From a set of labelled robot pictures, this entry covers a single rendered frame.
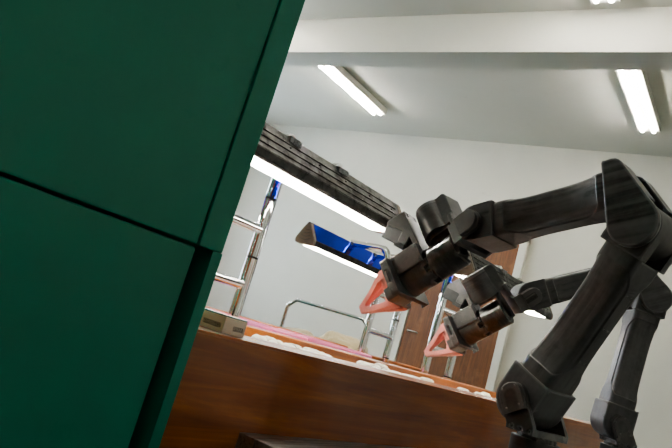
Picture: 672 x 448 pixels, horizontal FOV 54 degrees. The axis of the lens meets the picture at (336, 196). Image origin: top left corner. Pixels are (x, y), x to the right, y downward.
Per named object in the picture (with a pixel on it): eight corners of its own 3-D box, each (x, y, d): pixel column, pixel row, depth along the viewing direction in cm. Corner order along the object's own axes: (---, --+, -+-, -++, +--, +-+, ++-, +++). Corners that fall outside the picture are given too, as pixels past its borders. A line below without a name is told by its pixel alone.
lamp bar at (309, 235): (410, 289, 253) (415, 271, 255) (312, 244, 207) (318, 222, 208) (393, 285, 258) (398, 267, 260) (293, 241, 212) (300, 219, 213)
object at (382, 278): (346, 290, 112) (390, 262, 109) (369, 299, 117) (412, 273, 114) (359, 325, 108) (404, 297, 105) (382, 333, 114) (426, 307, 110)
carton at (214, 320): (243, 338, 75) (248, 321, 75) (221, 333, 72) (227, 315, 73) (209, 326, 79) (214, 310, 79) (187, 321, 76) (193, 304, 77)
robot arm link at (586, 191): (452, 205, 103) (649, 147, 82) (487, 223, 108) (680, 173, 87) (450, 280, 98) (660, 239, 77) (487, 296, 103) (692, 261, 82)
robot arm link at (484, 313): (468, 309, 136) (497, 293, 133) (474, 303, 141) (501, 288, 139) (486, 339, 135) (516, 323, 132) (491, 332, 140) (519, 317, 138)
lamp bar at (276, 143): (404, 237, 145) (413, 206, 147) (195, 121, 99) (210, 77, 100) (375, 233, 150) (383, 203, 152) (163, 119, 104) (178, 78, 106)
